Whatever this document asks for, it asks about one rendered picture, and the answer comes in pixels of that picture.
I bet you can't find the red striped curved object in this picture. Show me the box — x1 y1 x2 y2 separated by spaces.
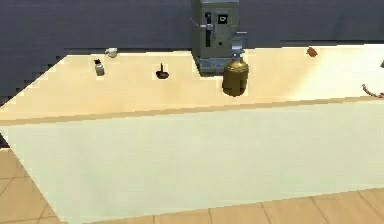
361 83 384 99

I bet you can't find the brass spray bottle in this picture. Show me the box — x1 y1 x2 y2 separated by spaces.
221 49 250 98

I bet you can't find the small dark ladle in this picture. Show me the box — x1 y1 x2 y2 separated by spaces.
155 63 170 80

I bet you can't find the grey green coffee machine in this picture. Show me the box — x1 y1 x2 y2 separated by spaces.
190 0 249 75

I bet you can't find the pale green kitchen counter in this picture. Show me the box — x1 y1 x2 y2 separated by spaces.
0 43 384 224

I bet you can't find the white cup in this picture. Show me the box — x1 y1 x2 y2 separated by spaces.
104 47 119 59

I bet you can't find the grey shaker with black cap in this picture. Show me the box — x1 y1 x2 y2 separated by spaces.
93 58 106 77

